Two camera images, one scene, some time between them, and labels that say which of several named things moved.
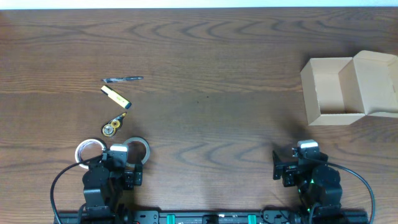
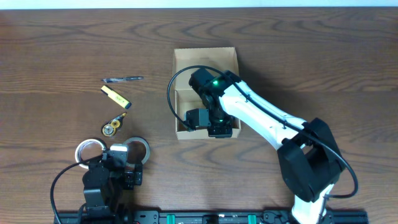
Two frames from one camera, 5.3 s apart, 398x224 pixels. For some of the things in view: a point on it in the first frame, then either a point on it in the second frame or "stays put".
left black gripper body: x=132 y=178 stays put
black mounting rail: x=209 y=217 stays put
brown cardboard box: x=341 y=91 to x=186 y=95
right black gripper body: x=291 y=177 to x=221 y=124
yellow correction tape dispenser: x=110 y=129 stays put
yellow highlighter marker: x=117 y=97 stays put
